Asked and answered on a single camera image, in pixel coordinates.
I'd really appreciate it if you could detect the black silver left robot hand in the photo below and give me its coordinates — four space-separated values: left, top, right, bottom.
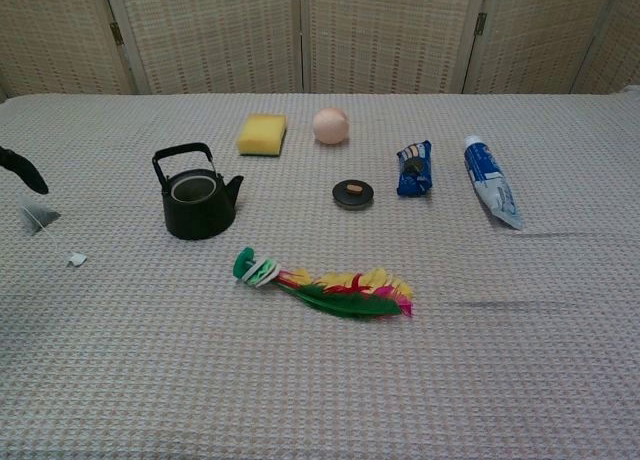
0 147 50 196

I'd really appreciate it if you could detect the small tea bag with string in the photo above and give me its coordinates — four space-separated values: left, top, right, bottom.
19 196 89 269

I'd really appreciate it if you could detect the black teapot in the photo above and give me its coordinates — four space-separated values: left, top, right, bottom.
151 141 245 241

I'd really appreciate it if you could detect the black teapot lid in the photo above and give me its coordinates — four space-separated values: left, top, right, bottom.
331 178 377 212

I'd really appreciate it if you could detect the yellow sponge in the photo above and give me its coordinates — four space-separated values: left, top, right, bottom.
236 113 288 157

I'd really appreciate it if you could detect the woven folding screen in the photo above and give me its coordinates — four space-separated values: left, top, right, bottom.
0 0 640 104

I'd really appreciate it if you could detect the peach coloured ball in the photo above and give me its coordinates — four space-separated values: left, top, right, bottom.
312 106 350 145

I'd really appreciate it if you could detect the colourful feather shuttlecock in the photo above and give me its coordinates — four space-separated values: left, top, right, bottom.
232 246 416 321

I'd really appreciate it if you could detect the waffle weave tablecloth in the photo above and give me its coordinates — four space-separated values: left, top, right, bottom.
0 84 640 460

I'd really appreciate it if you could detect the blue cookie packet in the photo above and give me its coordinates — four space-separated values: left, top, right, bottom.
396 139 434 198

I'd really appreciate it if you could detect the blue white toothpaste tube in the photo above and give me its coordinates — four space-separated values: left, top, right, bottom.
463 134 525 231

